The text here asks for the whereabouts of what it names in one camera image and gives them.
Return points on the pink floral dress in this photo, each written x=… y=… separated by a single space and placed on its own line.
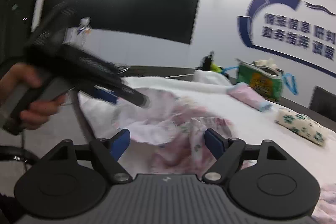
x=178 y=119

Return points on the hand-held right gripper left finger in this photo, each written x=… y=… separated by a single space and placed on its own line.
x=120 y=144

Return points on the black walkie talkie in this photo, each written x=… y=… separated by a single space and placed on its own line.
x=208 y=61

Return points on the white fluffy towel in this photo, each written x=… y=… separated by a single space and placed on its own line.
x=262 y=134

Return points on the black office chair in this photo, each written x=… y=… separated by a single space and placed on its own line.
x=324 y=106

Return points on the cream cloth in bag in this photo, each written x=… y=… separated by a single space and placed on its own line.
x=265 y=62

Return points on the person's left hand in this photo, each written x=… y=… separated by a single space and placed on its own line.
x=21 y=74

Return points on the cream folded garment teal flowers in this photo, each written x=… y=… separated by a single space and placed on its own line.
x=302 y=124

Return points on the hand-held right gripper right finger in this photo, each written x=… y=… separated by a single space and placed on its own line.
x=212 y=144

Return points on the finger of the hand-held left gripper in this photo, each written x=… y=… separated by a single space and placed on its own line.
x=134 y=98
x=107 y=95

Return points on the blue wall sign lettering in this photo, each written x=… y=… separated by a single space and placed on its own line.
x=252 y=37

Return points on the pink folded garment blue trim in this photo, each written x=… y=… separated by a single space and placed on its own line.
x=249 y=95

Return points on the yellow-green cloth item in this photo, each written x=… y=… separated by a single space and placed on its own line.
x=216 y=68

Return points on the clear plastic bottle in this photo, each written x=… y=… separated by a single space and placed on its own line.
x=84 y=32

